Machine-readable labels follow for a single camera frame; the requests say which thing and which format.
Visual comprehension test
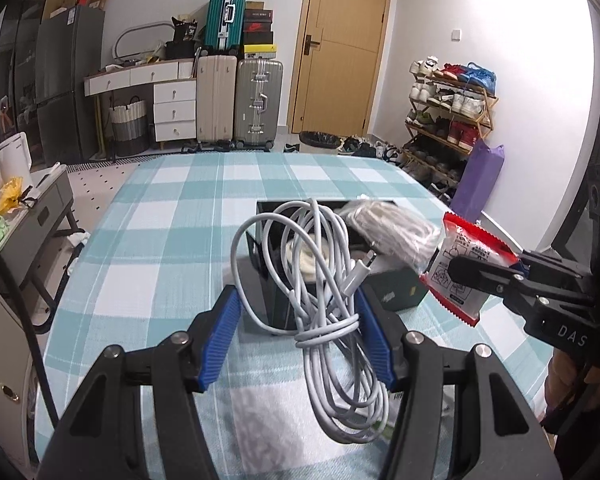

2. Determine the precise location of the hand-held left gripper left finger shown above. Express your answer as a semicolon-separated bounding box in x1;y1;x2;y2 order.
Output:
36;285;244;480

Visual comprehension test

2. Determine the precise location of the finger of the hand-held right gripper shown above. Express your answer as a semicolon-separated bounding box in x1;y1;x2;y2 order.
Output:
519;250;589;282
448;255;527;302

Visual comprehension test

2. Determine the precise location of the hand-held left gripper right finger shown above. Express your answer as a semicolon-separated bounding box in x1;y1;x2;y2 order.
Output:
354;287;563;480

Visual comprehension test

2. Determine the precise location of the red and white packet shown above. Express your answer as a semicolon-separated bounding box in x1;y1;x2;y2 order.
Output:
419;211;521;327

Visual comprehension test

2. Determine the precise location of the white cable bundle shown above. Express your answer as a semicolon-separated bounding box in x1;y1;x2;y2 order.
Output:
230;199;392;445

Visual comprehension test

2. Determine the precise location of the black cardboard box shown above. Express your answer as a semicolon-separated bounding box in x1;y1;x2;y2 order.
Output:
247;199;431;333

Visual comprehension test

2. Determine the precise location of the plastic bag of cotton cord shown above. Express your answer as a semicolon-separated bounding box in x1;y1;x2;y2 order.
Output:
341;200;443;276

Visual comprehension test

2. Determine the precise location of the person's right hand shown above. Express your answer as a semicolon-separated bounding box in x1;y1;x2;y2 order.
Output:
544;350;591;431

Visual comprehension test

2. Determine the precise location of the purple bag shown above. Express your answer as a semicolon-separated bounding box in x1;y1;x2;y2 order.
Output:
450;139;506;223

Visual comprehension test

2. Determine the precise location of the teal checkered tablecloth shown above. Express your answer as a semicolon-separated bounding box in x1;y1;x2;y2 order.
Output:
32;151;556;480

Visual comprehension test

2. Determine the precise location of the wooden shoe rack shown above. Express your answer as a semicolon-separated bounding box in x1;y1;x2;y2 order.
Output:
402;72;499;196

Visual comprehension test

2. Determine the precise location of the scattered pile of shoes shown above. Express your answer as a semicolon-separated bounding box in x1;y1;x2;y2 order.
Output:
337;135;406;161

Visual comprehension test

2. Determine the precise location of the shoe rack with shoes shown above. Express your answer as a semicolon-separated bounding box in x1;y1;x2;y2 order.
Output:
404;56;498;193

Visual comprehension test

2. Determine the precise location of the black trash bag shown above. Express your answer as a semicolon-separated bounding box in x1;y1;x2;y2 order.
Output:
298;131;341;149

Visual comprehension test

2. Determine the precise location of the beige cabinet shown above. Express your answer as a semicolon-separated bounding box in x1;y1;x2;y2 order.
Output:
0;260;46;461

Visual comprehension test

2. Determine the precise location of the grey side cabinet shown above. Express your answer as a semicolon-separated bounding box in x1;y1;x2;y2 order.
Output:
0;164;76;311

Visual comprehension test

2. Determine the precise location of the woven laundry basket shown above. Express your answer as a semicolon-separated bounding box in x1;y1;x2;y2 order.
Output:
109;100;147;157

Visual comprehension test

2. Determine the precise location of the white desk with drawers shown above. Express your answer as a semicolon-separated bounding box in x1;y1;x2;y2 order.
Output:
84;58;198;143

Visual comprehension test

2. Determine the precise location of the silver suitcase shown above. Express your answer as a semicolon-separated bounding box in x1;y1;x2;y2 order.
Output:
233;58;284;151

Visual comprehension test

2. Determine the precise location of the beige suitcase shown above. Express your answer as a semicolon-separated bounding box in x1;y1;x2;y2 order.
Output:
196;54;238;148

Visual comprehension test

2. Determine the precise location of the wooden door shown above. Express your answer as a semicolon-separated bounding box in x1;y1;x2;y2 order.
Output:
287;0;395;136

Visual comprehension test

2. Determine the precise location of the yellow plastic bag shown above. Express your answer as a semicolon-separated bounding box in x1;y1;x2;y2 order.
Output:
0;176;25;211

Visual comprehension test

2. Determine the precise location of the white appliance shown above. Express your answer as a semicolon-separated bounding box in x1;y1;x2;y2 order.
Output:
0;132;33;186

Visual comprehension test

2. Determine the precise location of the grey refrigerator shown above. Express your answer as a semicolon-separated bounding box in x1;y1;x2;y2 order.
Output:
35;4;106;163

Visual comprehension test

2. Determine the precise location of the teal suitcase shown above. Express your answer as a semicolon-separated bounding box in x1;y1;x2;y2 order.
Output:
203;0;243;56

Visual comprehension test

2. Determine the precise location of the dark glass cabinet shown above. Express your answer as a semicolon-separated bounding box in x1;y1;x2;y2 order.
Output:
0;0;61;151

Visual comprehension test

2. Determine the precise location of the black cable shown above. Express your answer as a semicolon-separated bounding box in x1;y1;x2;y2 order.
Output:
0;232;61;423

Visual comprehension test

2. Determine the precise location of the oval white mirror frame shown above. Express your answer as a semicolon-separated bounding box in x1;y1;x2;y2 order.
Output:
115;20;173;61

